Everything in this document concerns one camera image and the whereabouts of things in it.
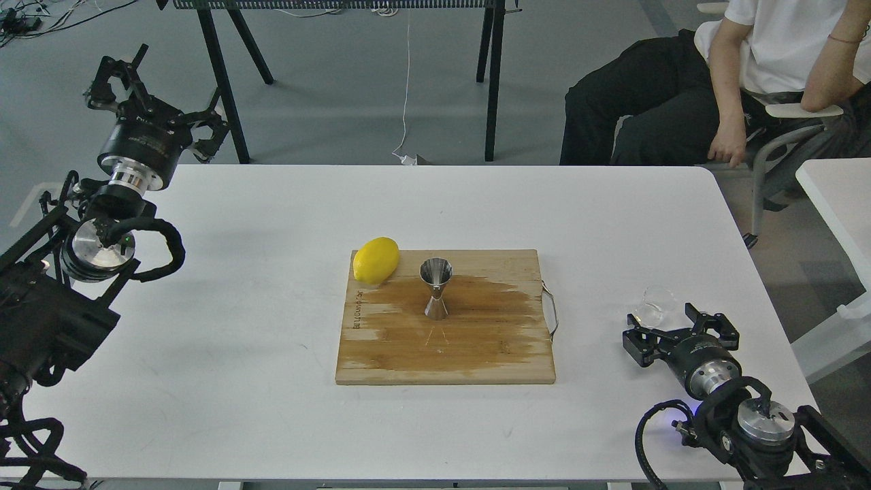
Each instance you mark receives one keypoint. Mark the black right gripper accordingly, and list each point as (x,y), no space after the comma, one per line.
(698,358)

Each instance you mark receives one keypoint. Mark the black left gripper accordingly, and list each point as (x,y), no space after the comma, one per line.
(141,146)

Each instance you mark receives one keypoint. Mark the small clear glass cup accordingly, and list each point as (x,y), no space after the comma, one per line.
(656,303)

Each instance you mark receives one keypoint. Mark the steel jigger measuring cup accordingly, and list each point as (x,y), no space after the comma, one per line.
(436,272)

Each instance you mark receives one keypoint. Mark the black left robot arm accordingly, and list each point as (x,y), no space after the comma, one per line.
(59,280)

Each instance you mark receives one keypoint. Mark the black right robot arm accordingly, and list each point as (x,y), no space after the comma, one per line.
(771,446)

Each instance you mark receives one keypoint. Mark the wooden cutting board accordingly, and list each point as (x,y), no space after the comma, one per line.
(495,332)

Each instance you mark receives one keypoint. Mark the seated person in white shirt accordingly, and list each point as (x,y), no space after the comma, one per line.
(683,100)

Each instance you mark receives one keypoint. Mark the yellow lemon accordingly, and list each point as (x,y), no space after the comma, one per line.
(376,260)

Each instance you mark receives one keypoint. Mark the grey white chair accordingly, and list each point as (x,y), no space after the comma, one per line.
(782,136)

